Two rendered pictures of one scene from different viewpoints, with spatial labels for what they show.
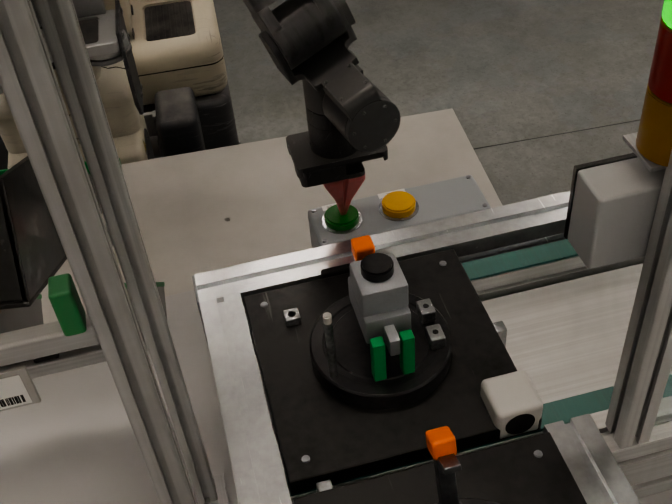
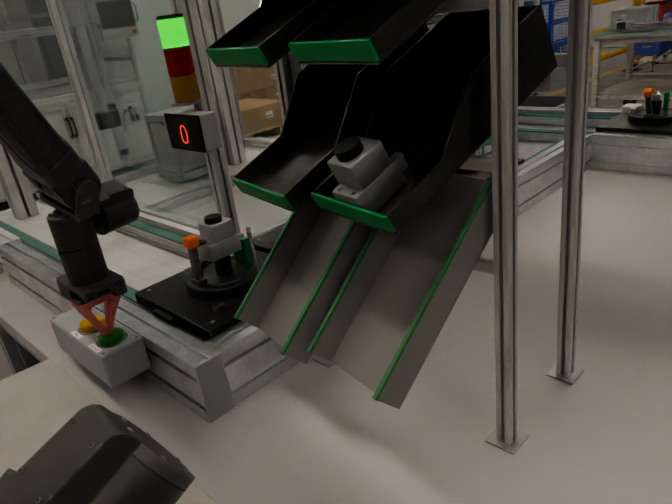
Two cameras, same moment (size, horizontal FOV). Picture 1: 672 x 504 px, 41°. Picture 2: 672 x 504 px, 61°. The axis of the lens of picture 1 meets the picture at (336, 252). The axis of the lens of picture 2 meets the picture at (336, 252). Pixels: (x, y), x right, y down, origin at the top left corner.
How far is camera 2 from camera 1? 127 cm
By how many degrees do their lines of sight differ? 95
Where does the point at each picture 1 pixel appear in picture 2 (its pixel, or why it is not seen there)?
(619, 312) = (148, 277)
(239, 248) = not seen: hidden behind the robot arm
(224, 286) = (199, 350)
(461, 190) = (69, 315)
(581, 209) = (208, 127)
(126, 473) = (342, 391)
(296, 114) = not seen: outside the picture
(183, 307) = (187, 451)
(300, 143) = (91, 287)
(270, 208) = not seen: hidden behind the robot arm
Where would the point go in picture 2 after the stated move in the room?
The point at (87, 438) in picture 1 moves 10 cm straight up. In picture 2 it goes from (333, 422) to (324, 363)
